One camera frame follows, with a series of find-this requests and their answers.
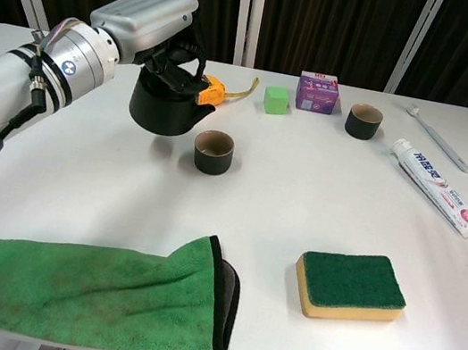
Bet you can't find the dark ceramic tea cup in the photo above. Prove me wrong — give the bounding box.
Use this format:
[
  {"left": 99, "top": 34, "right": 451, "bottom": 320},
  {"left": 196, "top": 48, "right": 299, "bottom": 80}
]
[
  {"left": 342, "top": 100, "right": 387, "bottom": 144},
  {"left": 188, "top": 127, "right": 238, "bottom": 179}
]

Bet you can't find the green cube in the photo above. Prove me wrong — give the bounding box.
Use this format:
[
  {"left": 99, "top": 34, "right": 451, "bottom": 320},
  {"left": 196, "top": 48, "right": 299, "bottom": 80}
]
[{"left": 261, "top": 84, "right": 294, "bottom": 118}]

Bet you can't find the black teapot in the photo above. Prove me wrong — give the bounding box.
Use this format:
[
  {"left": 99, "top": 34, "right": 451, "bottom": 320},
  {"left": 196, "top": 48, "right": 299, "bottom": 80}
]
[{"left": 124, "top": 43, "right": 227, "bottom": 145}]

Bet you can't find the green and yellow sponge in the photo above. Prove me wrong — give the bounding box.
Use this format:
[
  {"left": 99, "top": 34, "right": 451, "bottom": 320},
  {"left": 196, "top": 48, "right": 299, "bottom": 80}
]
[{"left": 286, "top": 240, "right": 414, "bottom": 335}]

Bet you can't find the green microfibre cloth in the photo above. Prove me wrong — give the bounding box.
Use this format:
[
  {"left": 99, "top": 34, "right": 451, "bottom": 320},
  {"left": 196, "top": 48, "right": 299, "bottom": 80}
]
[{"left": 0, "top": 196, "right": 249, "bottom": 350}]

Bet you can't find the purple cardboard box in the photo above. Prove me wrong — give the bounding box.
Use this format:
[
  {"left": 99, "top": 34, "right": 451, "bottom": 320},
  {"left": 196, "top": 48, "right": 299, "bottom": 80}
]
[{"left": 293, "top": 69, "right": 343, "bottom": 117}]

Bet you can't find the white toothpaste tube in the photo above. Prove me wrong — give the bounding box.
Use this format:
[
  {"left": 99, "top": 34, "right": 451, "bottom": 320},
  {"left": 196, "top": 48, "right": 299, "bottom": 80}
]
[{"left": 377, "top": 136, "right": 468, "bottom": 240}]

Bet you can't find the grey toothbrush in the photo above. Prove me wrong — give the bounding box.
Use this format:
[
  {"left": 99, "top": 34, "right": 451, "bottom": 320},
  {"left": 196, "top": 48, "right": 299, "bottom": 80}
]
[{"left": 396, "top": 102, "right": 468, "bottom": 174}]

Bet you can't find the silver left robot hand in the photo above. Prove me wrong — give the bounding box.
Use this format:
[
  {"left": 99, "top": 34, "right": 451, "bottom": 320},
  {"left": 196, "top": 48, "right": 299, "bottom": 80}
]
[{"left": 79, "top": 0, "right": 219, "bottom": 95}]

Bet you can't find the orange tape measure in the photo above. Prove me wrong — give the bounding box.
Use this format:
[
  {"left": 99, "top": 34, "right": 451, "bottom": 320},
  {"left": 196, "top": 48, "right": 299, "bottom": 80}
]
[{"left": 194, "top": 67, "right": 261, "bottom": 114}]

